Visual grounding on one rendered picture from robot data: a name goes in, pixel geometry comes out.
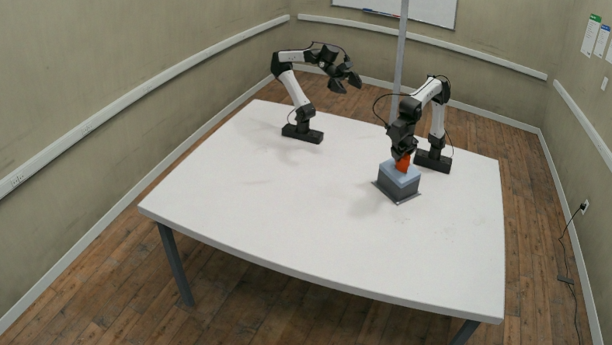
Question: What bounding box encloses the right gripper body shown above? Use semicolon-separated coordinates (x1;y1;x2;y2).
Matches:
326;65;361;93

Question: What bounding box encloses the orange peg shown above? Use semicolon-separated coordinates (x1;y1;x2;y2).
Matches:
395;150;411;173

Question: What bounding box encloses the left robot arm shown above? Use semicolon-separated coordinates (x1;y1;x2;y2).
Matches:
384;73;453;167

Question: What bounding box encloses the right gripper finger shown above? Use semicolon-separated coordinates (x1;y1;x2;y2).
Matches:
350;75;362;89
336;79;347;94

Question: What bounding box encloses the light blue flat plate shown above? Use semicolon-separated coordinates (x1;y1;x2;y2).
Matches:
379;158;422;188

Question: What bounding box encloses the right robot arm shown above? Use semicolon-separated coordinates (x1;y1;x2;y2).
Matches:
270;44;353;140

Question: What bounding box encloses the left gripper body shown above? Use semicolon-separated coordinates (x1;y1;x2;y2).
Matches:
391;134;419;161

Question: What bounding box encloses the grey vertical pole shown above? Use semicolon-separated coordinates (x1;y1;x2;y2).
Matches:
389;0;409;125

